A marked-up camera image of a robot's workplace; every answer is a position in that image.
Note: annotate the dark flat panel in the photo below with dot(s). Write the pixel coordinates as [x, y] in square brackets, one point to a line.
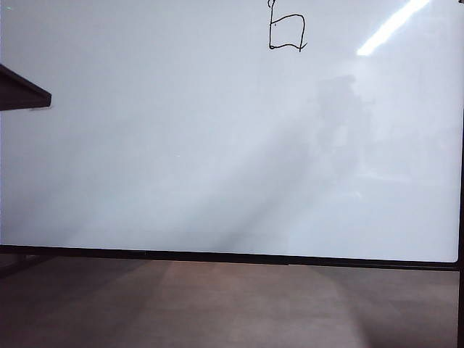
[21, 95]

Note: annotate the white whiteboard with black frame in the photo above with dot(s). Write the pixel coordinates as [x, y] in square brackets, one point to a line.
[181, 145]

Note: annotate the black whiteboard stand post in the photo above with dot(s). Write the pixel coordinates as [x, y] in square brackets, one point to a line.
[461, 308]

